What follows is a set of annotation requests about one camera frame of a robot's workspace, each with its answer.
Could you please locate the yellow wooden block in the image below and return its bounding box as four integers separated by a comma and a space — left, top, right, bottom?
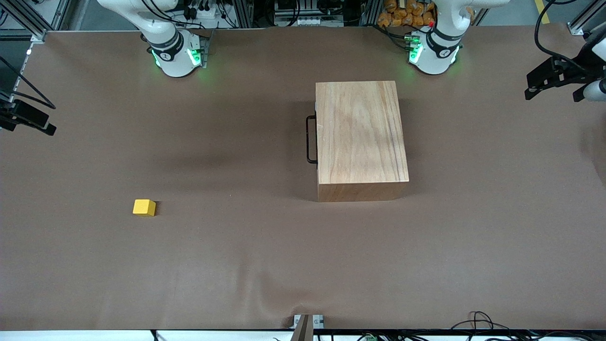
133, 199, 157, 217

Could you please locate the black metal drawer handle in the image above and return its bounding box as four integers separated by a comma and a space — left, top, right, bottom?
306, 115, 319, 165

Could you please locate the light wooden drawer cabinet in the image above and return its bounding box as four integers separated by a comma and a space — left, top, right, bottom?
315, 81, 410, 203

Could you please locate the orange bagged items pile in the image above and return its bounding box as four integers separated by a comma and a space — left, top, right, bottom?
377, 0, 437, 28

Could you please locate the white power strip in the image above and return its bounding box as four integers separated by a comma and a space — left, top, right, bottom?
184, 4, 219, 20

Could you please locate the brown table cover mat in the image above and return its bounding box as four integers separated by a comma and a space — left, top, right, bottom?
0, 26, 606, 331

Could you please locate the black looped cable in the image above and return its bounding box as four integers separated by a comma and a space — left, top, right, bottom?
0, 56, 56, 109

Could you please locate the aluminium frame profile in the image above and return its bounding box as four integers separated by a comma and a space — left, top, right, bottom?
568, 0, 606, 36
0, 0, 49, 44

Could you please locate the black hanging cable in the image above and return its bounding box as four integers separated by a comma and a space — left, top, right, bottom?
534, 0, 588, 63

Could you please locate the black tangled cable bundle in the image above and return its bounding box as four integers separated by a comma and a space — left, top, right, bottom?
450, 311, 606, 341

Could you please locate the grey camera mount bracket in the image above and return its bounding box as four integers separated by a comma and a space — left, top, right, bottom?
292, 314, 324, 341

